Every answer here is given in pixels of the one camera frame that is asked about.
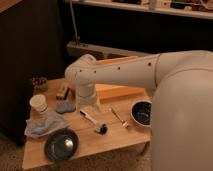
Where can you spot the grey metal pole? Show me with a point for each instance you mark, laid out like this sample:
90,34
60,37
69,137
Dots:
76,36

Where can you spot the wooden block eraser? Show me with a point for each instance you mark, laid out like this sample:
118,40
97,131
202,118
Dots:
62,94

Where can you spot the metal fork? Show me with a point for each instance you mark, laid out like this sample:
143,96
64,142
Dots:
123,122

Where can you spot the white paper cup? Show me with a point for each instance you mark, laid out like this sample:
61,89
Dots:
38,103

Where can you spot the purple bowl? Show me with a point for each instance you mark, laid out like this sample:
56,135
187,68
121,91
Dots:
141,112

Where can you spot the wooden table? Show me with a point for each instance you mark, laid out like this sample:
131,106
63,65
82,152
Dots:
117,137

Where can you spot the dish brush with white handle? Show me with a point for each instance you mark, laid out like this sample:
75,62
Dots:
100,127

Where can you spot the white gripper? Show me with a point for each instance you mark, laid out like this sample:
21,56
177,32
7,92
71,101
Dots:
86,95

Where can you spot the white shelf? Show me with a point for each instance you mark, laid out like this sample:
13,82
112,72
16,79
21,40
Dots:
144,8

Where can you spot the dark metal bowl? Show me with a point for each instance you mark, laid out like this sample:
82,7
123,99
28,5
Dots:
61,145

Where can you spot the orange green toy block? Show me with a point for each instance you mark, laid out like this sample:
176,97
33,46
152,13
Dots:
72,88

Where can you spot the blue sponge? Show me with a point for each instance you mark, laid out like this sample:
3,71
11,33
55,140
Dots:
65,107

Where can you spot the grey cloth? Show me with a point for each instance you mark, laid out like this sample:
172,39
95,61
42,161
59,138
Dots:
49,123

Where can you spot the yellow plastic bin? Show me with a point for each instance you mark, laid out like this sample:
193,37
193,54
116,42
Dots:
106,91

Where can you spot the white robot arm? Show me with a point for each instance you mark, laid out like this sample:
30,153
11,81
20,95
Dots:
182,103

